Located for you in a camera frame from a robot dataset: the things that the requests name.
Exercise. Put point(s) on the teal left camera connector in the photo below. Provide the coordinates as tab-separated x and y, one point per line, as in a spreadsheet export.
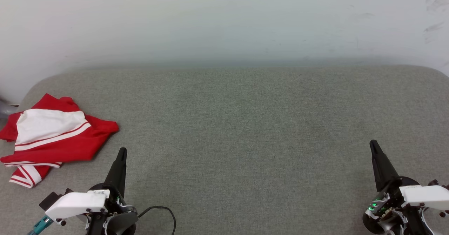
42	224

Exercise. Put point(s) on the red and white garment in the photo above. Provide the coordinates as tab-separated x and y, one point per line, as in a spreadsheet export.
52	147

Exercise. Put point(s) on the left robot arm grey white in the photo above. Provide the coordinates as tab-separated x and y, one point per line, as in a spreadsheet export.
122	224

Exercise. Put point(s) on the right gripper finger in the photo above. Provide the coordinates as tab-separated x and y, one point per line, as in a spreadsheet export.
382	168

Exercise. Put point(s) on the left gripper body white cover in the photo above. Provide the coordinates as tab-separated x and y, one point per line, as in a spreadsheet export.
77	203

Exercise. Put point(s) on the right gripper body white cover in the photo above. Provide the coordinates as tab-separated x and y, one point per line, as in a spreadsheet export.
424	196

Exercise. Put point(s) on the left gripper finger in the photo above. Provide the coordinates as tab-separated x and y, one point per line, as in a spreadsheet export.
118	172

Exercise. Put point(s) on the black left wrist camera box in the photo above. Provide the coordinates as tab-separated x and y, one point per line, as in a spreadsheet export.
52	199

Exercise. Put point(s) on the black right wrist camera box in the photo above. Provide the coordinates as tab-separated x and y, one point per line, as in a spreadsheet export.
435	183

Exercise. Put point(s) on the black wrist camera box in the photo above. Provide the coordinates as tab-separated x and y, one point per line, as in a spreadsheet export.
52	199
435	183

